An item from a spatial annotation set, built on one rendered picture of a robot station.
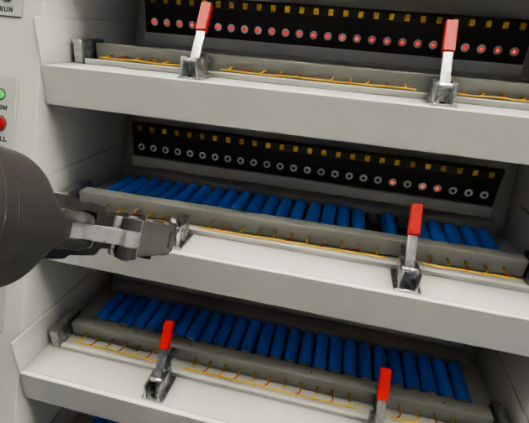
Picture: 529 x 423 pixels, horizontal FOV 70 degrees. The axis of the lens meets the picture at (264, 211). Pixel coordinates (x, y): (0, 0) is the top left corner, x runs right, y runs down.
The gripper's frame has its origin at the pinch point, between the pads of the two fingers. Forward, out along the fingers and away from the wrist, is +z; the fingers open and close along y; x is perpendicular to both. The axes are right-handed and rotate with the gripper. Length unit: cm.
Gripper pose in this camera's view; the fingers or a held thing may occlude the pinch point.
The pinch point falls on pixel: (140, 232)
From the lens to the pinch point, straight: 38.7
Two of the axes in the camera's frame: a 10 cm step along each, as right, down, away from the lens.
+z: 1.5, 1.0, 9.8
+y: 9.7, 1.6, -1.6
